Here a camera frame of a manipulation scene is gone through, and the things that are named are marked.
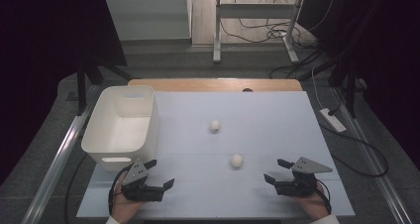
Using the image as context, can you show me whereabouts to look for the wooden table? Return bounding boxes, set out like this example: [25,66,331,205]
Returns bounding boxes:
[128,78,303,93]

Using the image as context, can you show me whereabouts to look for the white power strip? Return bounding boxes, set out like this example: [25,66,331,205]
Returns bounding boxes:
[319,107,348,134]

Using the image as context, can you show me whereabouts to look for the black stand legs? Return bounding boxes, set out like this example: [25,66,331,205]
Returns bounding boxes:
[75,61,133,116]
[326,52,368,119]

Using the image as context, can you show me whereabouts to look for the dark curtain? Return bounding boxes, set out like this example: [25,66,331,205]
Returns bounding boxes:
[0,0,128,185]
[298,0,420,172]

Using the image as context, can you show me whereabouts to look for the person's left hand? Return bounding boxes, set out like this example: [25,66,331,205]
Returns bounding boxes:
[110,172,147,224]

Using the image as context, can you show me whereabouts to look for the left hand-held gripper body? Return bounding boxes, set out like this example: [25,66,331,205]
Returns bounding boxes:
[120,158,166,202]

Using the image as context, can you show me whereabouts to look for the white table mat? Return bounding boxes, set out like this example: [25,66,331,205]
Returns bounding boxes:
[76,90,356,218]

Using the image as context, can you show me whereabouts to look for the white metal stand frame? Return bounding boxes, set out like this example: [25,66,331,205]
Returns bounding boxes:
[212,0,306,64]

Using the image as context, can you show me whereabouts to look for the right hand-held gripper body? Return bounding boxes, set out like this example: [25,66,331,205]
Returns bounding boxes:
[273,157,334,197]

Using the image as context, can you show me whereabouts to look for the aluminium rail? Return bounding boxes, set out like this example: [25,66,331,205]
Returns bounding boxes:
[21,84,100,224]
[331,86,414,224]

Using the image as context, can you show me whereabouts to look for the tangle of floor cables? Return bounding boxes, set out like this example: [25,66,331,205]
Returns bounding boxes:
[219,0,336,80]

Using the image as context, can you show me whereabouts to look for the black floor cable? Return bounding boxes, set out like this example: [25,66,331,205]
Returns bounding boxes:
[63,153,90,224]

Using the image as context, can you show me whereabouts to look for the black power cable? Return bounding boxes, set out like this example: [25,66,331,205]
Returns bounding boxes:
[318,123,389,178]

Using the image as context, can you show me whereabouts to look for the white plastic bin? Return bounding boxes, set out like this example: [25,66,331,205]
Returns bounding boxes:
[80,84,161,172]

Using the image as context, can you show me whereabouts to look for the white cabinet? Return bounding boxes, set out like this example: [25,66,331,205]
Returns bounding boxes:
[103,0,193,42]

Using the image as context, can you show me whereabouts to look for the right hand-held gripper cable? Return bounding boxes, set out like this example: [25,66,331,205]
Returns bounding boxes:
[315,178,332,215]

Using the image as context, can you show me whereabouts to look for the person's right hand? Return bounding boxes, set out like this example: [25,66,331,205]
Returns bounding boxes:
[291,180,331,222]

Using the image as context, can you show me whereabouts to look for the thin white cable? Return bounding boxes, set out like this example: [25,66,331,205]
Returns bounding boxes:
[310,66,325,110]

